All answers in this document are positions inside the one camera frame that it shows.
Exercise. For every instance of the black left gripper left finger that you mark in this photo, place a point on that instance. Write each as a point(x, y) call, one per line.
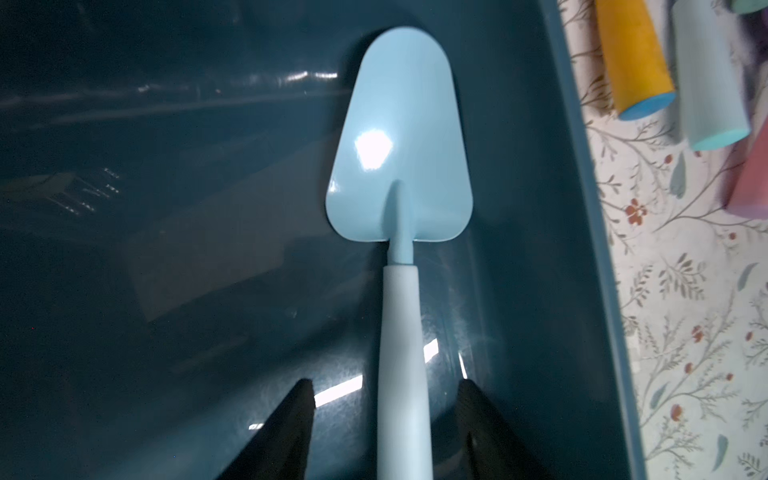
point(279, 450)

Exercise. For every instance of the purple shovel pink handle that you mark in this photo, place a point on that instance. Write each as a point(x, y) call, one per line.
point(749, 196)

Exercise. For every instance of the light blue shovel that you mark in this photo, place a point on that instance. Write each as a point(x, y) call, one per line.
point(712, 111)
point(400, 176)
point(743, 7)

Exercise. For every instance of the yellow toy shovel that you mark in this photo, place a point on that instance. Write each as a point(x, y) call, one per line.
point(639, 78)

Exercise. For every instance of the teal plastic storage tray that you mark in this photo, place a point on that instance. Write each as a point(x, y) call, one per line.
point(168, 271)

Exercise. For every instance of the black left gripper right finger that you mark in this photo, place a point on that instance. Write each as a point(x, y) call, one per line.
point(492, 449)

